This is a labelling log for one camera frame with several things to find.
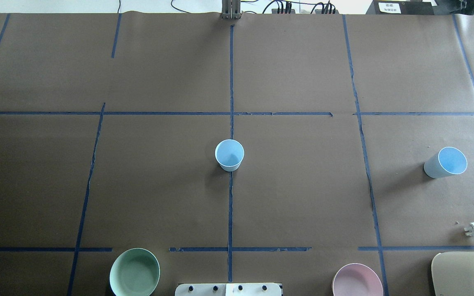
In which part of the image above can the blue cup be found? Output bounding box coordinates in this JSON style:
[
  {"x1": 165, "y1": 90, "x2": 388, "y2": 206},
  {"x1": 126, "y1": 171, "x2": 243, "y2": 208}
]
[
  {"x1": 214, "y1": 139, "x2": 245, "y2": 172},
  {"x1": 423, "y1": 147, "x2": 468, "y2": 179}
]

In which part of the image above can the mint green bowl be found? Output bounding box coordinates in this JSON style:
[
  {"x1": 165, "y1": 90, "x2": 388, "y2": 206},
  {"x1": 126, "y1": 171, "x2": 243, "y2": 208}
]
[{"x1": 109, "y1": 248, "x2": 160, "y2": 296}]

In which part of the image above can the black power strip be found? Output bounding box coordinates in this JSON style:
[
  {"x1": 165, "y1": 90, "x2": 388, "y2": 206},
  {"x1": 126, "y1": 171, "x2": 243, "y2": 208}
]
[{"x1": 262, "y1": 0, "x2": 339, "y2": 14}]

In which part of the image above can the pink bowl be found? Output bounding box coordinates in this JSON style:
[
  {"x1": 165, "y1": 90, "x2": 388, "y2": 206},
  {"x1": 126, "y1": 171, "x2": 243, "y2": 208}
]
[{"x1": 331, "y1": 263, "x2": 384, "y2": 296}]

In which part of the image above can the black box with label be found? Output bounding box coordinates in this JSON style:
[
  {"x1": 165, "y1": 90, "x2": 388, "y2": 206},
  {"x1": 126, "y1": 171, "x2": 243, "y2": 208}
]
[{"x1": 365, "y1": 0, "x2": 434, "y2": 15}]

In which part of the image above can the aluminium frame post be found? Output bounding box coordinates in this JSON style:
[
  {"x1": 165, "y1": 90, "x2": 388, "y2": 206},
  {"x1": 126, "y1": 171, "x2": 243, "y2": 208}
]
[{"x1": 221, "y1": 0, "x2": 242, "y2": 19}]

